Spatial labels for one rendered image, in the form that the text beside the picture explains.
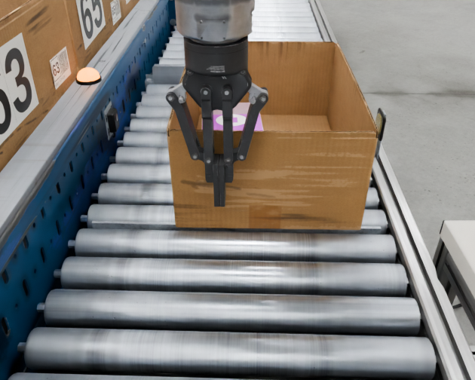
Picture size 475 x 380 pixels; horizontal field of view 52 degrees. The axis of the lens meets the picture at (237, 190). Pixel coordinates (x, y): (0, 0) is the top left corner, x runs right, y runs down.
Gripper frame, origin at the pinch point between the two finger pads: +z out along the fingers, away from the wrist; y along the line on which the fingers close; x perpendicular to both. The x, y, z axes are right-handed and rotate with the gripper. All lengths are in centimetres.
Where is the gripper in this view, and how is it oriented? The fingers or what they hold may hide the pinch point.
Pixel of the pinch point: (219, 180)
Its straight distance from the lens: 67.7
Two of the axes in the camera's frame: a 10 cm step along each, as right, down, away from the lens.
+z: 0.0, 8.2, 5.7
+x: 0.3, -5.7, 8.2
